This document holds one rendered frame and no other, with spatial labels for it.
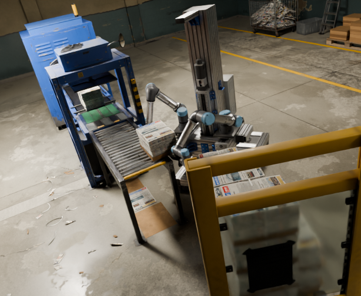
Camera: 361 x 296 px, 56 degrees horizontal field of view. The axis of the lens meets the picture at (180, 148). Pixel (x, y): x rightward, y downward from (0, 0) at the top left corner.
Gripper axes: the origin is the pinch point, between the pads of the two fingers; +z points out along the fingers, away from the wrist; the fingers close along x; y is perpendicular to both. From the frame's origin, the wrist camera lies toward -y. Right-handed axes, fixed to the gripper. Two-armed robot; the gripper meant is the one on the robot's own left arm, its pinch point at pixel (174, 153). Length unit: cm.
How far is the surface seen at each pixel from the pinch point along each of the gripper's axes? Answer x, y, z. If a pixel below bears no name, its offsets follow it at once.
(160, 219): 29, -79, 7
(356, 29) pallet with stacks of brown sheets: -565, -39, 258
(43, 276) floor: 160, -79, 3
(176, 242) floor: 30, -79, -35
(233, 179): -2, 27, -107
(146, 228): 49, -79, 4
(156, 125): 4.0, 24.0, 25.8
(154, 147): 18.9, 15.7, -2.2
